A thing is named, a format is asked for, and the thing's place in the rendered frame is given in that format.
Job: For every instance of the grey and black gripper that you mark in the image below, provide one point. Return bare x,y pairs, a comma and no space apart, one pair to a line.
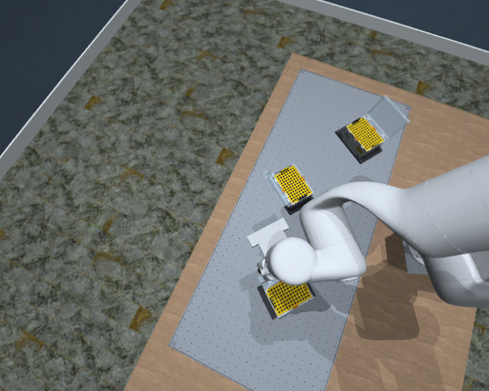
260,265

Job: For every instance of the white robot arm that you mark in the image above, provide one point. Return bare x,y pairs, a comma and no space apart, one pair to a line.
439,219

